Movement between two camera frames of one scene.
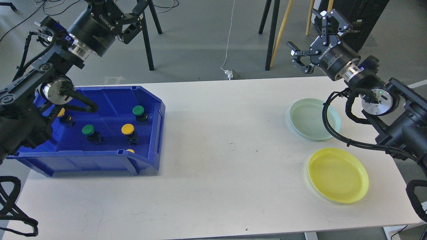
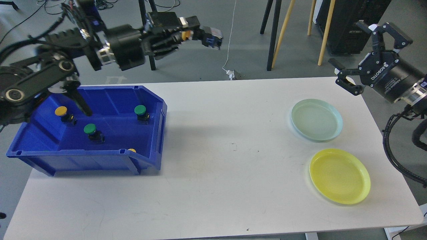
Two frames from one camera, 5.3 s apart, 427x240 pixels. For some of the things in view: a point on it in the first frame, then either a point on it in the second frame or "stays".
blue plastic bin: [123, 134] stays
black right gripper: [333, 57] → [384, 70]
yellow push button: [128, 129] → [210, 36]
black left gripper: [96, 27] → [127, 42]
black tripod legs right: [275, 11] stays
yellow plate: [337, 175] stays
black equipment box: [362, 15] stays
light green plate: [306, 114] stays
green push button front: [93, 137] stays
